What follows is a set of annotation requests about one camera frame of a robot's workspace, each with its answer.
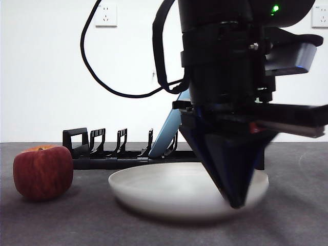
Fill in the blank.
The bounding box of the cream yellow plate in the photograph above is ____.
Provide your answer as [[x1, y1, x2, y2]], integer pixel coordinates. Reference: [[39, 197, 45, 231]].
[[108, 162, 270, 221]]

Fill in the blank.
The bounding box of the red apple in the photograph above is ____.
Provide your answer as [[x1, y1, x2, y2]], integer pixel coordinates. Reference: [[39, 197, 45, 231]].
[[13, 145, 74, 201]]

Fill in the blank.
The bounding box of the blue plate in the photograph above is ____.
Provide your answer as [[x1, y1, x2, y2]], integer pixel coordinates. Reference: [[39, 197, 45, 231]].
[[148, 91, 192, 158]]

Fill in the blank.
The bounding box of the black plate rack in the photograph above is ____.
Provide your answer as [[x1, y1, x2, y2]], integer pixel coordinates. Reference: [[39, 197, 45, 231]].
[[63, 127, 265, 171]]

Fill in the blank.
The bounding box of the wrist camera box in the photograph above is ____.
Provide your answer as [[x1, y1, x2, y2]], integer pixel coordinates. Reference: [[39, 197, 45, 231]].
[[263, 27, 324, 77]]

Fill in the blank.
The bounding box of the wide black sleeved cable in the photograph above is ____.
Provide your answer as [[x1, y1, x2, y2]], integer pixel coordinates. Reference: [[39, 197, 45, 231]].
[[152, 0, 189, 93]]

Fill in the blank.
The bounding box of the white wall socket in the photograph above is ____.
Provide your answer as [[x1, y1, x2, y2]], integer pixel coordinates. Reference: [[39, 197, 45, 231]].
[[95, 3, 118, 28], [311, 5, 328, 28]]

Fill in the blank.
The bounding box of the thin black cable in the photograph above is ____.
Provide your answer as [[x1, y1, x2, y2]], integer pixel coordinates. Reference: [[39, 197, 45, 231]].
[[80, 0, 190, 99]]

